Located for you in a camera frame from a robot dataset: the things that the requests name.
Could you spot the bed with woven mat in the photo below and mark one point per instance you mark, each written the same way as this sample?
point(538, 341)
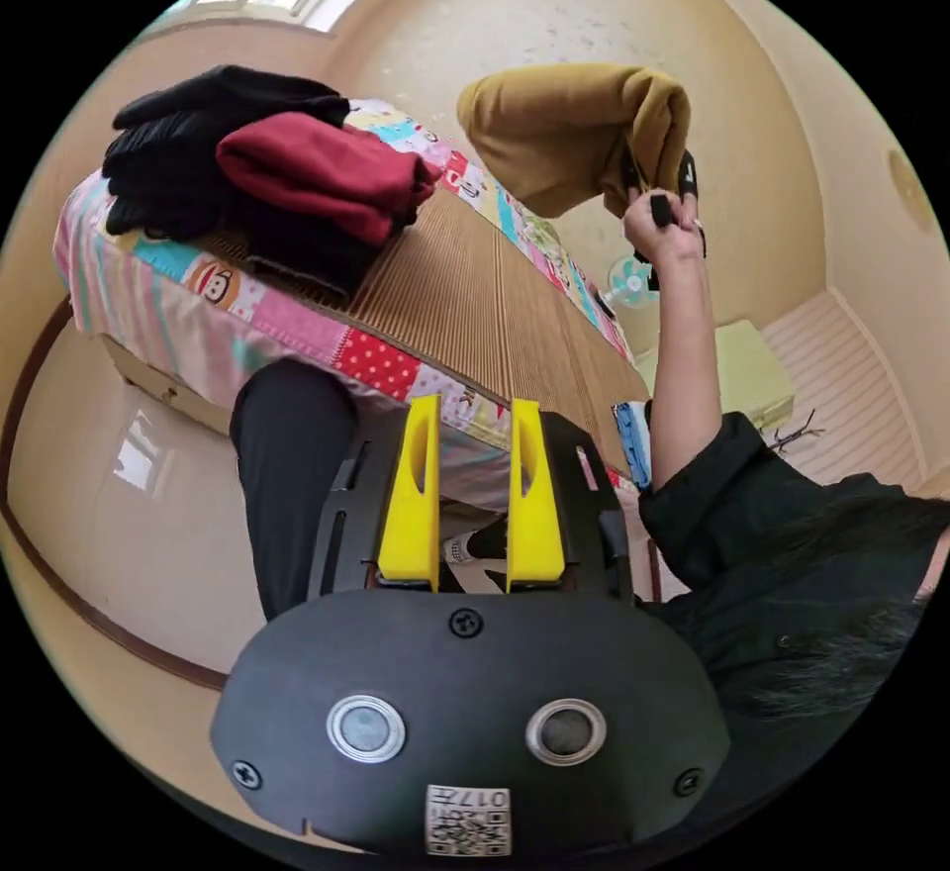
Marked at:
point(460, 292)

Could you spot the pile of clothes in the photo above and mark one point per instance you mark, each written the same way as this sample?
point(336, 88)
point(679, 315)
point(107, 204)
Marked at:
point(282, 181)

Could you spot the person's right hand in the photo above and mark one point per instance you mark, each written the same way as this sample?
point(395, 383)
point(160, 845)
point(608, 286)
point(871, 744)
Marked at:
point(668, 244)

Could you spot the person's right forearm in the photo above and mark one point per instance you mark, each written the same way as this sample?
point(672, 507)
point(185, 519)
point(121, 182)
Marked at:
point(679, 366)

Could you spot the small green fan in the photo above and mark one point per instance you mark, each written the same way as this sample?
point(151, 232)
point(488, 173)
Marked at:
point(632, 283)

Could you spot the person's body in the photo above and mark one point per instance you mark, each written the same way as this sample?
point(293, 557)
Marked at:
point(779, 559)

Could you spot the yellow long sleeve shirt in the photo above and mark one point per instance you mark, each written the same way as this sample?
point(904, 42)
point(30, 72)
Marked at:
point(553, 136)

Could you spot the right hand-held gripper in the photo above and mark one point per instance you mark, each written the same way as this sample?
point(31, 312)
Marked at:
point(686, 177)

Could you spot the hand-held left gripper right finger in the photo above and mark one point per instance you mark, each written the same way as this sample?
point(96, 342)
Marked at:
point(536, 529)

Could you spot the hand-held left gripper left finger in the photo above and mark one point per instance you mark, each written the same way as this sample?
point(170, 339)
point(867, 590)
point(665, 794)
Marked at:
point(407, 515)

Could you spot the light green cushion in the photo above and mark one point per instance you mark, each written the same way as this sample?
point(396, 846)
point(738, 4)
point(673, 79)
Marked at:
point(735, 366)

